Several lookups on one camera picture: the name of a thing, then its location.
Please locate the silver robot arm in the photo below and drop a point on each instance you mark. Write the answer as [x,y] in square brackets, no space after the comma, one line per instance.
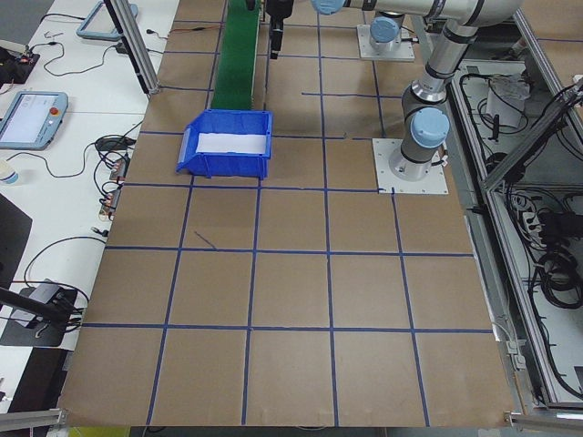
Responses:
[385,29]
[428,73]

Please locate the green conveyor belt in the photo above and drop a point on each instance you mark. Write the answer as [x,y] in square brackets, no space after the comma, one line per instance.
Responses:
[234,68]

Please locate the blue plastic storage bin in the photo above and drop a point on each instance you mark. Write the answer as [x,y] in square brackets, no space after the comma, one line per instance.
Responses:
[228,164]

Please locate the black power adapter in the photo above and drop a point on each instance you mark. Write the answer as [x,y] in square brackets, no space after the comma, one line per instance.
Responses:
[123,47]

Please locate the light blue teach pendant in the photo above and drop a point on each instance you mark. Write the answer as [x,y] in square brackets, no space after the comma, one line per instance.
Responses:
[107,20]
[32,120]

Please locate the white desk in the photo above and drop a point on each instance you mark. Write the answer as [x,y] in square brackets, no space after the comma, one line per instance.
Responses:
[91,114]

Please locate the white paper bag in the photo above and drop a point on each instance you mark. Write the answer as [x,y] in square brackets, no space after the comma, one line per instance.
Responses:
[508,100]

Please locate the white paper cup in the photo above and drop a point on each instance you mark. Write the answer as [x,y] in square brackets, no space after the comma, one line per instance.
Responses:
[9,174]

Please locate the black monitor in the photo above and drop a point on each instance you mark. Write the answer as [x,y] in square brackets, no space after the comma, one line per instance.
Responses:
[11,236]

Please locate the black stand base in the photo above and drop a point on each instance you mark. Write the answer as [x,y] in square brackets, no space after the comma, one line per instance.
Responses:
[27,337]

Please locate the aluminium corner bar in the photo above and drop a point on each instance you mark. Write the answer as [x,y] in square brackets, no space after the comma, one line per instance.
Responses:
[32,416]
[542,418]

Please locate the aluminium profile post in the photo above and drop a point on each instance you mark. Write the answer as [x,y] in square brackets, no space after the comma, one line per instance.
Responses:
[132,45]

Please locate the V-shaped metal bar frame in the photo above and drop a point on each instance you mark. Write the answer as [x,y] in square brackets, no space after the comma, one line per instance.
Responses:
[533,136]

